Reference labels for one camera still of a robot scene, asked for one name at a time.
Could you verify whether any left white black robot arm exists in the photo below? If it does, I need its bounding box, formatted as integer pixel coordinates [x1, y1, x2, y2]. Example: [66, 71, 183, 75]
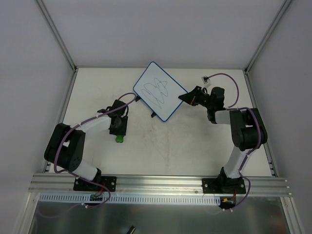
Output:
[44, 99, 129, 190]

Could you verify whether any blue-framed whiteboard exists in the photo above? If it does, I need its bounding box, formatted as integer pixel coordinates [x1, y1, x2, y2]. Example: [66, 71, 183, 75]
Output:
[133, 61, 187, 122]

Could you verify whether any left aluminium frame post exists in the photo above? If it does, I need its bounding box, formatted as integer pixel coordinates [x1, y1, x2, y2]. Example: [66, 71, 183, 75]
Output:
[35, 0, 77, 72]

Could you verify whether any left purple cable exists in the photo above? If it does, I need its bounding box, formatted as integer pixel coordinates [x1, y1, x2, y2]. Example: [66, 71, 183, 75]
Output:
[36, 92, 137, 218]

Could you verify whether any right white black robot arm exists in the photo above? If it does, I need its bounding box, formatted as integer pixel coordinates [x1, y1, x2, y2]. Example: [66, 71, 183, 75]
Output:
[178, 86, 268, 194]

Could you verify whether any right aluminium frame post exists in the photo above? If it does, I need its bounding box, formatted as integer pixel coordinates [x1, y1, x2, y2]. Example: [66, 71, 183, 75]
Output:
[244, 0, 293, 74]

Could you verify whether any purple cable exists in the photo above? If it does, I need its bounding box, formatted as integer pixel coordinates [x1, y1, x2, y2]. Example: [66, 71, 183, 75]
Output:
[208, 72, 264, 213]
[36, 92, 137, 218]

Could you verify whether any green bone-shaped eraser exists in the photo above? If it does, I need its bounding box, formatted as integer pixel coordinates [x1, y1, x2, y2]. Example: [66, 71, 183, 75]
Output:
[115, 135, 124, 143]

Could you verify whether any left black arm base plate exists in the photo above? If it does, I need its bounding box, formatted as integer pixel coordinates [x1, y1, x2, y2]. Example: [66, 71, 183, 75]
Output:
[73, 175, 117, 192]

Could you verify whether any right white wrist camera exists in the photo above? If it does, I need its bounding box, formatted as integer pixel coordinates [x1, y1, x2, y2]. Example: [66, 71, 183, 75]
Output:
[201, 76, 211, 89]

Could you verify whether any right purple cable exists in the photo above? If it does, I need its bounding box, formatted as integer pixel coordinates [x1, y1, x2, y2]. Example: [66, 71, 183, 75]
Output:
[208, 72, 264, 213]

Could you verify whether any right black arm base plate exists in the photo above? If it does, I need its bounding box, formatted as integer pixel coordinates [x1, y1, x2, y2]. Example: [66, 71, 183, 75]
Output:
[202, 177, 246, 195]

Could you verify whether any aluminium mounting rail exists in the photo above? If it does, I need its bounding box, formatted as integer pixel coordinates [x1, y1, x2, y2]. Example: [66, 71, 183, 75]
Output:
[28, 173, 293, 197]

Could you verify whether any white slotted cable duct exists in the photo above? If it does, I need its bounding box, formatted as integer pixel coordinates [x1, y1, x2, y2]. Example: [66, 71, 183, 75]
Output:
[39, 193, 221, 206]

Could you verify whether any aluminium frame post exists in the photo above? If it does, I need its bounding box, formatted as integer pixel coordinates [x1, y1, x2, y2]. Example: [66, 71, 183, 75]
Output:
[244, 0, 293, 74]
[35, 0, 77, 72]

